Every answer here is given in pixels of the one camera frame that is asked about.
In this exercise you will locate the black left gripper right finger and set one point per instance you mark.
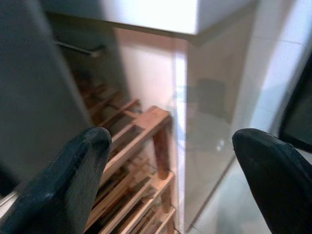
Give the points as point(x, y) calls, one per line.
point(275, 180)

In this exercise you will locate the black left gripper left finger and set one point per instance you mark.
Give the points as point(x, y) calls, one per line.
point(58, 185)

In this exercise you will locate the black framed appliance door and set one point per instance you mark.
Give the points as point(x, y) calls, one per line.
point(298, 107)

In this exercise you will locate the wooden slatted shoe rack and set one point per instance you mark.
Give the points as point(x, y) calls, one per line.
point(136, 156)

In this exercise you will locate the grey cabinet door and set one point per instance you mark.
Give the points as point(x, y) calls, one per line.
point(31, 92)

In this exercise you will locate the metal towel bar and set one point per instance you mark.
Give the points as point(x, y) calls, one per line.
point(78, 48)

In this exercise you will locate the white countertop slab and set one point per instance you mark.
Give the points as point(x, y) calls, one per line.
point(151, 14)

